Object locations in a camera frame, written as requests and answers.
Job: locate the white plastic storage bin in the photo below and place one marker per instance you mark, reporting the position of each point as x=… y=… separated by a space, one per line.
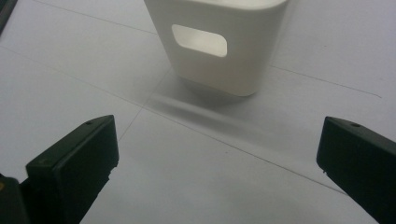
x=246 y=53

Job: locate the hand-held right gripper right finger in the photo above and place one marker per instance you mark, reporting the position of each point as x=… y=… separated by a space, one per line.
x=361 y=161

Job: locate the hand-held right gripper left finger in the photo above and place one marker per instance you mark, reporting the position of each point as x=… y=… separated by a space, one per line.
x=71 y=174

